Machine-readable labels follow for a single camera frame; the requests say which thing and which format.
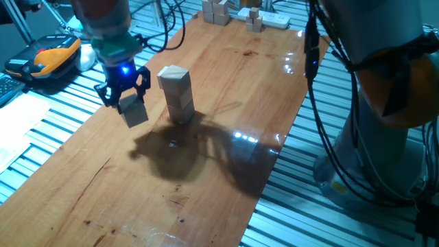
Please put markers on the thin grey metal rod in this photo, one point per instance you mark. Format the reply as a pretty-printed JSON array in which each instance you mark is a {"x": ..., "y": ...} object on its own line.
[{"x": 56, "y": 17}]

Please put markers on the white paper sheets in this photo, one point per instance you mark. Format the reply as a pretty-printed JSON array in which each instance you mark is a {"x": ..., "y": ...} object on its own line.
[{"x": 17, "y": 127}]

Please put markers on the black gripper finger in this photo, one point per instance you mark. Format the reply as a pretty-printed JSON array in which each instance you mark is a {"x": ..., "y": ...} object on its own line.
[
  {"x": 108, "y": 96},
  {"x": 145, "y": 80}
]

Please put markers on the black computer keyboard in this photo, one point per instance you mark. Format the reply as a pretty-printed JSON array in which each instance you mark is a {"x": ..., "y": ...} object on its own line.
[{"x": 8, "y": 87}]

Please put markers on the stacked wooden block pile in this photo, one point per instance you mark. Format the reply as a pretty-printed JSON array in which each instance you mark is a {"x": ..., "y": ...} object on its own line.
[{"x": 216, "y": 13}]

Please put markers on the small stacked wood pieces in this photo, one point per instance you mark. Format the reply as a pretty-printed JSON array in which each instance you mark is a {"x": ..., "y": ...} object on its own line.
[{"x": 255, "y": 19}]

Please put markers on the white power strip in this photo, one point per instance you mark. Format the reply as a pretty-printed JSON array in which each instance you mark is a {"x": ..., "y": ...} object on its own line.
[{"x": 278, "y": 20}]

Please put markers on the orange and black teach pendant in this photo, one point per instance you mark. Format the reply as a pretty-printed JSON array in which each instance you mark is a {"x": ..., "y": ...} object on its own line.
[{"x": 48, "y": 55}]

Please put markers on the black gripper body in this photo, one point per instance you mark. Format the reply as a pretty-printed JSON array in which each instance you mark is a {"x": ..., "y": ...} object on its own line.
[{"x": 121, "y": 77}]

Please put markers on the white computer mouse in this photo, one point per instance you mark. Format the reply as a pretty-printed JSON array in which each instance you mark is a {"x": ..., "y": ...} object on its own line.
[{"x": 84, "y": 60}]

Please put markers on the grey metal strut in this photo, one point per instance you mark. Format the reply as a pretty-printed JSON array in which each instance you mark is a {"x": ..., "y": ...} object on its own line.
[{"x": 19, "y": 22}]

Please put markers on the tiny wooden block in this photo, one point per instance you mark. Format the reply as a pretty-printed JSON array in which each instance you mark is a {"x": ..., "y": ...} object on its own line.
[{"x": 195, "y": 15}]

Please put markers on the glossy brown wooden board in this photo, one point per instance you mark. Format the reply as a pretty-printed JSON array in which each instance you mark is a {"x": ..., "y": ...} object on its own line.
[{"x": 103, "y": 192}]

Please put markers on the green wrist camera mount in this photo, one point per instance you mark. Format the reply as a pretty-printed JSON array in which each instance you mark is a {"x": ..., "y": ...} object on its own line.
[{"x": 118, "y": 48}]

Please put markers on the aluminium profile post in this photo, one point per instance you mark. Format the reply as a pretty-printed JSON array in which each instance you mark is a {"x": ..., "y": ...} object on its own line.
[{"x": 157, "y": 12}]

